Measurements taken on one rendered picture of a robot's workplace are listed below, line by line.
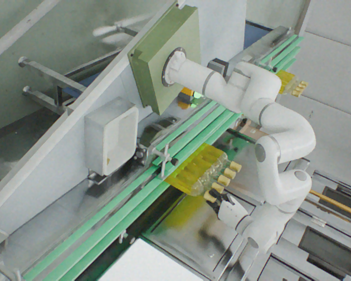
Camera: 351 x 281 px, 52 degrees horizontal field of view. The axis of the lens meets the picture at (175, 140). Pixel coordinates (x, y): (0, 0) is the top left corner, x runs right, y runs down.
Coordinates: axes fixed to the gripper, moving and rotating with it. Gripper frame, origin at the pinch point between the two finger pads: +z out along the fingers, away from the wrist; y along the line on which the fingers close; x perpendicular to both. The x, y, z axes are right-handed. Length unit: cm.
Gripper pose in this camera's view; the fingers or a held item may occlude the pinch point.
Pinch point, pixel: (213, 197)
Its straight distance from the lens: 144.8
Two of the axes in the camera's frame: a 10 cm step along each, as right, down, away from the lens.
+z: -6.6, -5.3, 5.3
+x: -7.4, 3.4, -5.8
